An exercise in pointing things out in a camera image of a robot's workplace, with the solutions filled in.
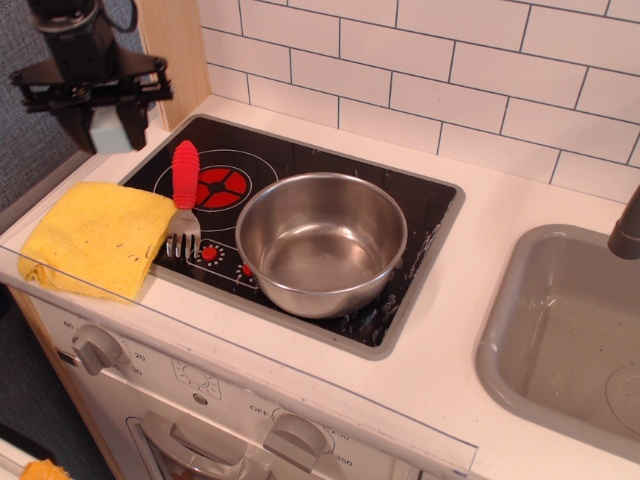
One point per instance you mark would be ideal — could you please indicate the grey cube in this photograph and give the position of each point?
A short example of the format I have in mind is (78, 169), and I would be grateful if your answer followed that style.
(107, 132)

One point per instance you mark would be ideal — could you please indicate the wooden side post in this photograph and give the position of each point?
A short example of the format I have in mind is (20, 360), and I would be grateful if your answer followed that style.
(172, 30)

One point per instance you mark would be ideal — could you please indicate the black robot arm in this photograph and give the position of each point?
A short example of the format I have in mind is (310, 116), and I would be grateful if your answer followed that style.
(62, 12)

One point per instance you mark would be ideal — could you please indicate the grey oven knob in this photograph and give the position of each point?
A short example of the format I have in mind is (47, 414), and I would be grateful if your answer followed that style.
(96, 349)
(296, 441)

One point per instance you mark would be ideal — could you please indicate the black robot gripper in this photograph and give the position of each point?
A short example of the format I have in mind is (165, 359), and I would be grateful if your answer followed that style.
(87, 68)

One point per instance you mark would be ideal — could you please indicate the stainless steel pot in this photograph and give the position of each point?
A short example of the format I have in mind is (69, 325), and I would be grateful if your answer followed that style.
(321, 245)

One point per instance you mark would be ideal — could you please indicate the right grey oven knob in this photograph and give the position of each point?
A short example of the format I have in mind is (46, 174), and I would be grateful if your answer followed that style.
(296, 441)

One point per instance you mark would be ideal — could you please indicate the grey oven door handle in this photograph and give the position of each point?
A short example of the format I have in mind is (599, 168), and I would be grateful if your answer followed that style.
(196, 450)

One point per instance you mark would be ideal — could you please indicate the grey toy sink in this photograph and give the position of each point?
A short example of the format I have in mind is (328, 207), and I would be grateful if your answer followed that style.
(561, 343)

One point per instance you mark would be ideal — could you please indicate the grey faucet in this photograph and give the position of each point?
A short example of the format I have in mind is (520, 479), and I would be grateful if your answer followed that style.
(624, 239)

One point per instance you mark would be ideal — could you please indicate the orange cloth on floor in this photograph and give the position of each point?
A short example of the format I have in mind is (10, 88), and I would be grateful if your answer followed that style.
(43, 470)

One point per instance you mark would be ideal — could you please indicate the black toy stove top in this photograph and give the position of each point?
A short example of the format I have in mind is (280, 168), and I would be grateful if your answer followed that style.
(236, 163)

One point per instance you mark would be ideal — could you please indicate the red handled toy fork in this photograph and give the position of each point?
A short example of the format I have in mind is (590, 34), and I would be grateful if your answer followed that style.
(184, 231)

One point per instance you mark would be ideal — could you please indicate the left grey oven knob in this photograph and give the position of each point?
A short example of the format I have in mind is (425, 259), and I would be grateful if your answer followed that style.
(96, 349)

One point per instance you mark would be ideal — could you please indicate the yellow cloth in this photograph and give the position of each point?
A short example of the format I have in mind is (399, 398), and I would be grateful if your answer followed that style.
(98, 240)

